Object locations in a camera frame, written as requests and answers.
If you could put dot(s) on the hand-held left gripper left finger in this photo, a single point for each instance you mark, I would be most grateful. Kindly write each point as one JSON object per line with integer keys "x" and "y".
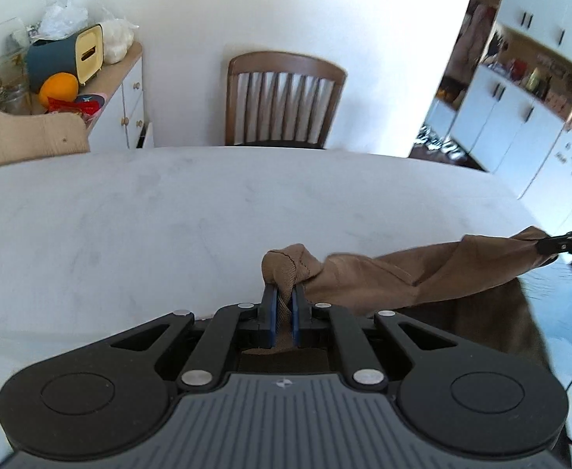
{"x": 270, "y": 320}

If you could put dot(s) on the orange fruit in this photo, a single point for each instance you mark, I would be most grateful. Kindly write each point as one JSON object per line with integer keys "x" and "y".
{"x": 59, "y": 89}

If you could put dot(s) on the hanging pink cloth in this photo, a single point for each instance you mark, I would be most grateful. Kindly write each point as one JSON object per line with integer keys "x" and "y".
{"x": 474, "y": 39}

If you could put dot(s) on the wooden chair with black seat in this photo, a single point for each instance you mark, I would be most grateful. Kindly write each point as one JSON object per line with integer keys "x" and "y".
{"x": 286, "y": 61}

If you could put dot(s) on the blue and yellow tissue box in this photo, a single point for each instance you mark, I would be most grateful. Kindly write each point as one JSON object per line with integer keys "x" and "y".
{"x": 51, "y": 58}

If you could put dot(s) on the red packet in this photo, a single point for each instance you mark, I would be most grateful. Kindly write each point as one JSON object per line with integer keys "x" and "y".
{"x": 88, "y": 100}

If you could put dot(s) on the white refrigerator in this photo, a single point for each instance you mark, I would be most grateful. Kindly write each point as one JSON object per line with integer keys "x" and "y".
{"x": 559, "y": 180}

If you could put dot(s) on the white kitchen base cabinets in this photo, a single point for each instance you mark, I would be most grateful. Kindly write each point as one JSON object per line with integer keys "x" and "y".
{"x": 501, "y": 117}

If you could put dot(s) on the brown sweater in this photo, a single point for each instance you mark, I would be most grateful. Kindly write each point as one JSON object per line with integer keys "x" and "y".
{"x": 388, "y": 278}

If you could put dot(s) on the clear plastic bag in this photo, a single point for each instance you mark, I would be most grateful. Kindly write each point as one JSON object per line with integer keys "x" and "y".
{"x": 61, "y": 17}

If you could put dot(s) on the beige folded cloth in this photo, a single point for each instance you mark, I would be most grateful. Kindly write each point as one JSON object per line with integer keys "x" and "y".
{"x": 22, "y": 137}

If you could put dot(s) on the white bag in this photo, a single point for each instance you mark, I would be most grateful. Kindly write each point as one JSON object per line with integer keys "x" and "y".
{"x": 117, "y": 41}

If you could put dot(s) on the white printed tablecloth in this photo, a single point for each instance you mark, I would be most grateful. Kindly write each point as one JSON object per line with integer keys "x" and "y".
{"x": 144, "y": 215}

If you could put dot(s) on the glass jar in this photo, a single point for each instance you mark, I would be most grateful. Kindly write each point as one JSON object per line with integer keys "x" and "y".
{"x": 17, "y": 100}

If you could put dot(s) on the white drawer cabinet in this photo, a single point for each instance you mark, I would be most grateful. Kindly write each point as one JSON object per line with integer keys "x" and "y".
{"x": 129, "y": 107}

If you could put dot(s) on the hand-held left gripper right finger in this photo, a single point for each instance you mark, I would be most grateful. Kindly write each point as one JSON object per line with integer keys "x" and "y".
{"x": 296, "y": 322}

